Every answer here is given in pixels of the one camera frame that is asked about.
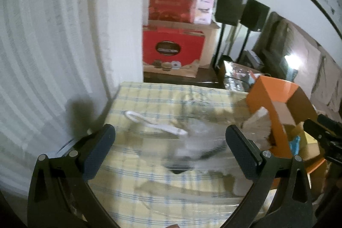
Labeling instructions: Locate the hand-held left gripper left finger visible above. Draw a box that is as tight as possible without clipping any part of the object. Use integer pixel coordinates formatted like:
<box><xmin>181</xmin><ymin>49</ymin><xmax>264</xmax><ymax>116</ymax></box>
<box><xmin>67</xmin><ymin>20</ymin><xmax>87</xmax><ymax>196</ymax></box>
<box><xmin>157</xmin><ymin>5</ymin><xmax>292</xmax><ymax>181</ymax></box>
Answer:
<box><xmin>27</xmin><ymin>124</ymin><xmax>118</xmax><ymax>228</ymax></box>

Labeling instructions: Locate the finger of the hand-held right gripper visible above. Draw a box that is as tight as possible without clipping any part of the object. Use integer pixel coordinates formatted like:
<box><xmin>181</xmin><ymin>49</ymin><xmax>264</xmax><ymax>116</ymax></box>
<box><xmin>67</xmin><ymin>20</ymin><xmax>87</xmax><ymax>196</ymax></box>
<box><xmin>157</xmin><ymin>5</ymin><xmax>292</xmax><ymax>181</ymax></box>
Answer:
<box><xmin>317</xmin><ymin>114</ymin><xmax>342</xmax><ymax>131</ymax></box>
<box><xmin>303</xmin><ymin>118</ymin><xmax>333</xmax><ymax>141</ymax></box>

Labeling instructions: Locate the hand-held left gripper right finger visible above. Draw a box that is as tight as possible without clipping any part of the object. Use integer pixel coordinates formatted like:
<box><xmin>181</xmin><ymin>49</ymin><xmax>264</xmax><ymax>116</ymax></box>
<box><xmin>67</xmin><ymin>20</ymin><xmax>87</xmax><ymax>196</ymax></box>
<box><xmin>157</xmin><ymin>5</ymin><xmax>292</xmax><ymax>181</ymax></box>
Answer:
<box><xmin>225</xmin><ymin>125</ymin><xmax>314</xmax><ymax>228</ymax></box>

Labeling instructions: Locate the white plastic bag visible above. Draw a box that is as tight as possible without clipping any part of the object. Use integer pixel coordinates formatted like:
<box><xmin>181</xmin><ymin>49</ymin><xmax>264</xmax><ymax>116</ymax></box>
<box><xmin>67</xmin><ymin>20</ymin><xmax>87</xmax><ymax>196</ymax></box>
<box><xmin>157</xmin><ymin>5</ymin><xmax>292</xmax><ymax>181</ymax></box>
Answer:
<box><xmin>163</xmin><ymin>121</ymin><xmax>230</xmax><ymax>164</ymax></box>

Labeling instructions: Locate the orange cardboard box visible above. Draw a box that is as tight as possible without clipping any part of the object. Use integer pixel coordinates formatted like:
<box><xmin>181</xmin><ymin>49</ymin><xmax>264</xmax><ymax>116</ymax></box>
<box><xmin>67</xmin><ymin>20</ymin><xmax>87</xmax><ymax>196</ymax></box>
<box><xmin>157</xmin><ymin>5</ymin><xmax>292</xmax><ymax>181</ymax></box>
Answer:
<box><xmin>246</xmin><ymin>76</ymin><xmax>328</xmax><ymax>174</ymax></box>

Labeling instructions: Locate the yellow box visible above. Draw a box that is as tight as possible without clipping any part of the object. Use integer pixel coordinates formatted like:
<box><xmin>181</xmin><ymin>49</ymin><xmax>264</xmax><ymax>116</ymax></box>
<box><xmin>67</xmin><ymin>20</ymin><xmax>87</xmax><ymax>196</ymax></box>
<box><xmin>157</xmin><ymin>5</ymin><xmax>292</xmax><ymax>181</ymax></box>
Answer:
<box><xmin>301</xmin><ymin>129</ymin><xmax>319</xmax><ymax>144</ymax></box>

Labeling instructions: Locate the teal object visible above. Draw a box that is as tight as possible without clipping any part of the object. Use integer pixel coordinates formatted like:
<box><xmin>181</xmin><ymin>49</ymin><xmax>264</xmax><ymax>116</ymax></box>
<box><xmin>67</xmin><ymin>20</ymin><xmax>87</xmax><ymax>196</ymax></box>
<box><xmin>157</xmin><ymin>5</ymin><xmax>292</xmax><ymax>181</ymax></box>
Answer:
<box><xmin>290</xmin><ymin>137</ymin><xmax>301</xmax><ymax>155</ymax></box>

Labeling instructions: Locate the crumpled clear plastic wrap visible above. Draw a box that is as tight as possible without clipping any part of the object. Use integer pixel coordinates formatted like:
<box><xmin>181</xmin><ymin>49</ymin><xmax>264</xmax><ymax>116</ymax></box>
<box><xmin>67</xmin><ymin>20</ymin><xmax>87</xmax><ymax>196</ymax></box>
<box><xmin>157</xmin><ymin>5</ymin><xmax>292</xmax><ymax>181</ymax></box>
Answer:
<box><xmin>184</xmin><ymin>98</ymin><xmax>236</xmax><ymax>127</ymax></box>

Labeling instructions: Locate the beige sofa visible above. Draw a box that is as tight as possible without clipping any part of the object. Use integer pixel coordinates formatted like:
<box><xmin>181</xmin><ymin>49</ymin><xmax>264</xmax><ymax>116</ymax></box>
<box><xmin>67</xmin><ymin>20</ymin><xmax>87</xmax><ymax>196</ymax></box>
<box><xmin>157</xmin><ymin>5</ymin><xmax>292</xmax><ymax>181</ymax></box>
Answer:
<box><xmin>252</xmin><ymin>12</ymin><xmax>342</xmax><ymax>116</ymax></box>

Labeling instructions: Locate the yellow plaid tablecloth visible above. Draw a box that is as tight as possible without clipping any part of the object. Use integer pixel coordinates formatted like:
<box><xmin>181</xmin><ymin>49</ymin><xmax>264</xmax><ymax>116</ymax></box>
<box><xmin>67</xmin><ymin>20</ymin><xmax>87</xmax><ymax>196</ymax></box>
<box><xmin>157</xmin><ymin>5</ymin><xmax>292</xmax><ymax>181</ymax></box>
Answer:
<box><xmin>57</xmin><ymin>81</ymin><xmax>278</xmax><ymax>228</ymax></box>

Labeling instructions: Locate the clear glass container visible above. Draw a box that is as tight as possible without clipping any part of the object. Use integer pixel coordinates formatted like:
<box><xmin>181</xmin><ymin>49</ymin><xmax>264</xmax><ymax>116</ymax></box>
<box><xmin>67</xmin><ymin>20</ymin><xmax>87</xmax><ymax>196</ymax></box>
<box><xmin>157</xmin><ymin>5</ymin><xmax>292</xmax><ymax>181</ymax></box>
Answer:
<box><xmin>222</xmin><ymin>60</ymin><xmax>264</xmax><ymax>91</ymax></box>

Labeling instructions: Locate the black speaker stand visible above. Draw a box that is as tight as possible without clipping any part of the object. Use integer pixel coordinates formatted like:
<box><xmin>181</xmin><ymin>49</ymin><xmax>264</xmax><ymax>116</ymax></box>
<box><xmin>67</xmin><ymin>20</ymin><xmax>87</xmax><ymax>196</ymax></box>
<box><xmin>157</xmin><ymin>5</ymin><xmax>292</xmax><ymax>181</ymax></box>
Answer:
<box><xmin>212</xmin><ymin>24</ymin><xmax>227</xmax><ymax>68</ymax></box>
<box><xmin>236</xmin><ymin>29</ymin><xmax>253</xmax><ymax>64</ymax></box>

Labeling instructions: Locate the brown cardboard box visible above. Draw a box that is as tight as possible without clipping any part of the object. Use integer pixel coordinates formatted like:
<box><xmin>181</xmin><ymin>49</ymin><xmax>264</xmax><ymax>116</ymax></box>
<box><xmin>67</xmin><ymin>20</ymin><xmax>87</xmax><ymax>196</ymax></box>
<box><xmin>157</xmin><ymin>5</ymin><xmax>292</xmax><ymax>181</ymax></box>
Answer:
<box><xmin>148</xmin><ymin>20</ymin><xmax>221</xmax><ymax>69</ymax></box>

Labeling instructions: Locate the black speaker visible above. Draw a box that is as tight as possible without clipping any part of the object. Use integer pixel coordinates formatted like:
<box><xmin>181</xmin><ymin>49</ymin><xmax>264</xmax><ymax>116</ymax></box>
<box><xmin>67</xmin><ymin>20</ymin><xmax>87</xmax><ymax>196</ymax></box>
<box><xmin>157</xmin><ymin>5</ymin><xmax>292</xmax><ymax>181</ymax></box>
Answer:
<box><xmin>215</xmin><ymin>0</ymin><xmax>244</xmax><ymax>26</ymax></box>
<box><xmin>240</xmin><ymin>0</ymin><xmax>270</xmax><ymax>31</ymax></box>

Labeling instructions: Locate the red chocolate gift box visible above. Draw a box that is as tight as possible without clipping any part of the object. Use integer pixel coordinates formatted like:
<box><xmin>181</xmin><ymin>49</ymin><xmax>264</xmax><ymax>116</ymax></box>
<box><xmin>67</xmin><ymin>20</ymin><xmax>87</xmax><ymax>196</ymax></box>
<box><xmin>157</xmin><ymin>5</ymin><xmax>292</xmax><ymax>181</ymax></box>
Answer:
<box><xmin>142</xmin><ymin>26</ymin><xmax>206</xmax><ymax>78</ymax></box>

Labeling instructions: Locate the pink white carton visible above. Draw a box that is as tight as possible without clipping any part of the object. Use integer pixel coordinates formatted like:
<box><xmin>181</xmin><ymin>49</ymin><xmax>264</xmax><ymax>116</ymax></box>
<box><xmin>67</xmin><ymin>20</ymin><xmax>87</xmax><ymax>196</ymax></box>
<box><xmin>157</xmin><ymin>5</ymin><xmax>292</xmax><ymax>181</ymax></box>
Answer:
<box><xmin>194</xmin><ymin>0</ymin><xmax>215</xmax><ymax>24</ymax></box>

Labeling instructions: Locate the white strap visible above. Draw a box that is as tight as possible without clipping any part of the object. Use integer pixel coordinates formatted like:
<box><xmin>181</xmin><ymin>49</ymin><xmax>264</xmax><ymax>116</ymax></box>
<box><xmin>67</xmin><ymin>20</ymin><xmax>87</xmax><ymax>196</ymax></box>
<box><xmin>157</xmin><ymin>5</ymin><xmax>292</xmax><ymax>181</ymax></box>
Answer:
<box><xmin>125</xmin><ymin>110</ymin><xmax>188</xmax><ymax>136</ymax></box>

